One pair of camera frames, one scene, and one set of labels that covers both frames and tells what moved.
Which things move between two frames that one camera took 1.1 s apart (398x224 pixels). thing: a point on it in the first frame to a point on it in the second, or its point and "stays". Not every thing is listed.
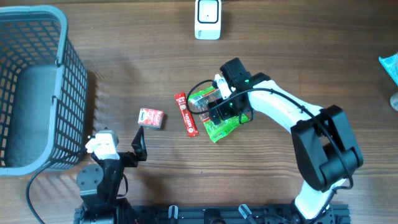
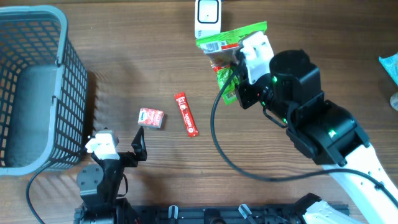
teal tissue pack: [390, 64] stays
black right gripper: [224, 112] to [246, 98]
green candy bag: [199, 102] to [221, 49]
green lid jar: [393, 101] stays
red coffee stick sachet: [189, 125] stays
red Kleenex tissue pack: [150, 117] stays
